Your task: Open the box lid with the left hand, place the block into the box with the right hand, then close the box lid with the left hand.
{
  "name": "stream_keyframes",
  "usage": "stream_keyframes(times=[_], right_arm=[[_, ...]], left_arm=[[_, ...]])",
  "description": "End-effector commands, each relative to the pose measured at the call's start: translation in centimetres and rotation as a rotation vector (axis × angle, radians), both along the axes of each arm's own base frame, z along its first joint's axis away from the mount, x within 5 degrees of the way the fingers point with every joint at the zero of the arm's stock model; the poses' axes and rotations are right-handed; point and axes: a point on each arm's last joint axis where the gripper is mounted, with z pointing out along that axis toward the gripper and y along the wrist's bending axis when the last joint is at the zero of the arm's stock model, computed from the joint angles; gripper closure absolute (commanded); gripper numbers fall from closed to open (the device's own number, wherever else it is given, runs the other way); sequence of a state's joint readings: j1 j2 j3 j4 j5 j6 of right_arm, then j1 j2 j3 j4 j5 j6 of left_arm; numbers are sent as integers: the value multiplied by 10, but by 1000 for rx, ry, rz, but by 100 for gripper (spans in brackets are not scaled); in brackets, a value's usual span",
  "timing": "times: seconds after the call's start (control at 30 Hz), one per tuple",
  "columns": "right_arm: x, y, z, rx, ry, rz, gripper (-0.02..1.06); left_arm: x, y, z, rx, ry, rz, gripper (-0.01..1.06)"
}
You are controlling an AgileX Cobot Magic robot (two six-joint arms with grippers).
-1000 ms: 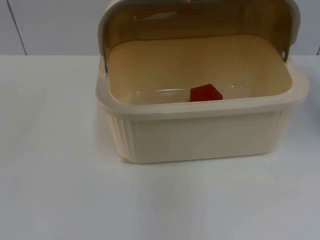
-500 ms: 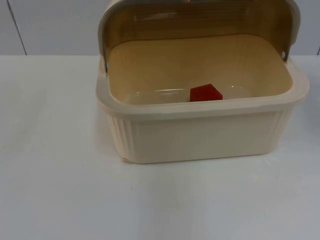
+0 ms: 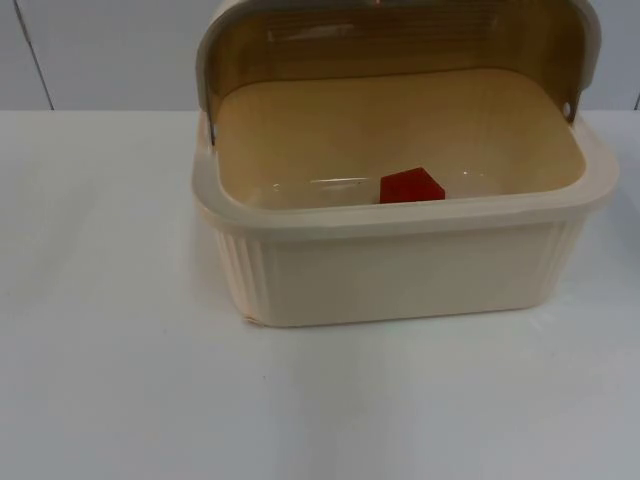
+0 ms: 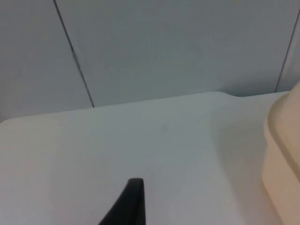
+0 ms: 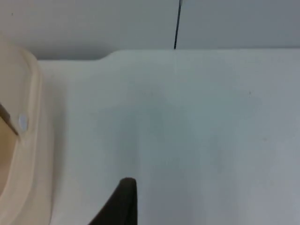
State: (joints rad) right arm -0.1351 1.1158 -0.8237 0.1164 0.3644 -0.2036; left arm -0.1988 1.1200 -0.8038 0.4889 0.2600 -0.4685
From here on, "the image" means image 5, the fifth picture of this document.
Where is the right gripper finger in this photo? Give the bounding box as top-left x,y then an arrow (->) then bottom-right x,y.
88,177 -> 137,225

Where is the cream box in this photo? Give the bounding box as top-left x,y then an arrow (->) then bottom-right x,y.
22,48 -> 56,225

